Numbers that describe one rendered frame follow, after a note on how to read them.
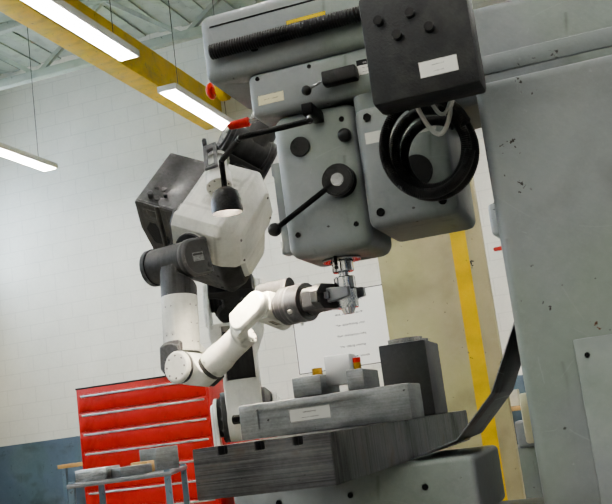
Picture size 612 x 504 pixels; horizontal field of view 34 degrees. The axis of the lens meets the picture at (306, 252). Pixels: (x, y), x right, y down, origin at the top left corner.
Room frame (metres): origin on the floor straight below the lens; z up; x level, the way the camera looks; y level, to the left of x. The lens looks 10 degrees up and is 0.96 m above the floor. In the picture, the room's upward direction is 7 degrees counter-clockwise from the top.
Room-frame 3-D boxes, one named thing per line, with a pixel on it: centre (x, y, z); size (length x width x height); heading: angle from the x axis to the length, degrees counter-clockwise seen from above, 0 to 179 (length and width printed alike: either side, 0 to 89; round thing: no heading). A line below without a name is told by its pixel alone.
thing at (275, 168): (2.18, 0.03, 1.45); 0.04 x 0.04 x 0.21; 72
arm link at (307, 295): (2.20, 0.00, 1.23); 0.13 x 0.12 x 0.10; 141
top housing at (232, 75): (2.14, -0.09, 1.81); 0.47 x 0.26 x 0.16; 72
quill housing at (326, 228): (2.14, -0.08, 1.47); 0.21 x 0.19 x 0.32; 162
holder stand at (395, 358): (2.60, -0.24, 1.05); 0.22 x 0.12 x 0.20; 165
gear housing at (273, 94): (2.13, -0.12, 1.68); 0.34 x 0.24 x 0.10; 72
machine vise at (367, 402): (2.04, -0.01, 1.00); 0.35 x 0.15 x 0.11; 75
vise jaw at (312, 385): (2.05, 0.01, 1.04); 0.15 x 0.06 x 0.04; 165
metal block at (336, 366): (2.03, -0.04, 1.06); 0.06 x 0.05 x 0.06; 165
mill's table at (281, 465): (2.15, -0.08, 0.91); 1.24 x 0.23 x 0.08; 162
